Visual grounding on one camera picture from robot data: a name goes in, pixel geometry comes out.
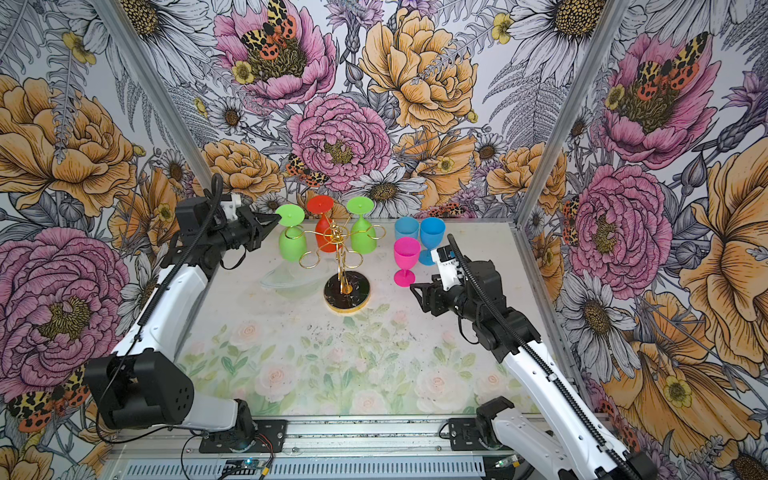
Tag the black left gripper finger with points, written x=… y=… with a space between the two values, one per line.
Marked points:
x=265 y=226
x=264 y=213

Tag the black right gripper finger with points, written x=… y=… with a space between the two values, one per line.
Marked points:
x=426 y=287
x=424 y=301

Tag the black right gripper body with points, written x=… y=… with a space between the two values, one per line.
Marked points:
x=454 y=300

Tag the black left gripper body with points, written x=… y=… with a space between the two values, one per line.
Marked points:
x=248 y=229

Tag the green wine glass front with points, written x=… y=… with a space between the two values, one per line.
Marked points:
x=292 y=241

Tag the green wine glass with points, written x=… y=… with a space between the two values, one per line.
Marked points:
x=292 y=241
x=363 y=239

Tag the pink wine glass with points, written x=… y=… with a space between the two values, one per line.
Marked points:
x=406 y=255

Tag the light blue wine glass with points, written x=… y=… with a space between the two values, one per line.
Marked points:
x=406 y=227

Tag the green wine glass back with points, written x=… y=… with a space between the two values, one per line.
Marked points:
x=363 y=239

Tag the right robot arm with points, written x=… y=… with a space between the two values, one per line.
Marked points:
x=574 y=444

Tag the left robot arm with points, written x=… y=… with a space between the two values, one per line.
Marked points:
x=138 y=385

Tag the red wine glass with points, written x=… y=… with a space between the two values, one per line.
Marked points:
x=322 y=206

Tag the gold wine glass rack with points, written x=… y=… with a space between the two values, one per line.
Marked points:
x=347 y=290

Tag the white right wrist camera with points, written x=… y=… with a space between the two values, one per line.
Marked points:
x=449 y=269

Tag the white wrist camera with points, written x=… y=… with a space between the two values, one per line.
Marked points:
x=229 y=205
x=449 y=269

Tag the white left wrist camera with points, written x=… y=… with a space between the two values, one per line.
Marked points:
x=229 y=205

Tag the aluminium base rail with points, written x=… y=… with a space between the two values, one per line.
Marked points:
x=314 y=447

